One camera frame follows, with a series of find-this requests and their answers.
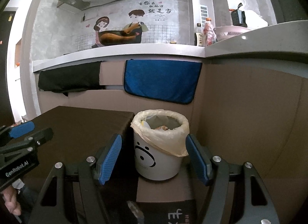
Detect cardboard panel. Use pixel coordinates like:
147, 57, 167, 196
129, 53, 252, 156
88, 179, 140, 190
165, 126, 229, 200
38, 60, 307, 223

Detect black refrigerator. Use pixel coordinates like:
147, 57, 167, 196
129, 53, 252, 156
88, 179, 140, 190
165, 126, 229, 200
0, 11, 16, 127

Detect wok with wooden handle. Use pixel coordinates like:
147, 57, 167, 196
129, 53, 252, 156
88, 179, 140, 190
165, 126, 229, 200
98, 22, 144, 46

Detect grey kitchen countertop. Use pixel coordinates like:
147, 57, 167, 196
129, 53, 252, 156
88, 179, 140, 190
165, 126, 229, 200
31, 20, 307, 73

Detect dark sauce bottle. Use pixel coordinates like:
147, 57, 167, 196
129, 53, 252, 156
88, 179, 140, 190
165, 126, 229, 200
194, 23, 204, 47

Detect black box on counter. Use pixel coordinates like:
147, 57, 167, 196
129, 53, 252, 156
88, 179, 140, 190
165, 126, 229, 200
229, 3, 247, 28

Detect pink colander basin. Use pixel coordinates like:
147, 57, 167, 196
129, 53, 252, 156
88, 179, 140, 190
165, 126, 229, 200
213, 26, 251, 41

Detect red label plastic bottle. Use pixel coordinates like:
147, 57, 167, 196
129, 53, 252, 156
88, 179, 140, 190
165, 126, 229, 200
203, 17, 217, 47

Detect person's left hand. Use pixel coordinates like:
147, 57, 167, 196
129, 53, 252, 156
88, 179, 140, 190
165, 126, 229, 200
1, 185, 21, 216

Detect black cloth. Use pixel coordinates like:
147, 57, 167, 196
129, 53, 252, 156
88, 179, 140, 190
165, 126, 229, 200
38, 62, 103, 96

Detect white trash bin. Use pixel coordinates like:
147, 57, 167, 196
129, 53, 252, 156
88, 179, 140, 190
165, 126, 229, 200
134, 132, 183, 181

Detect blue towel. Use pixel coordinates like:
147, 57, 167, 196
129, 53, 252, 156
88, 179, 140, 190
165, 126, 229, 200
124, 59, 202, 105

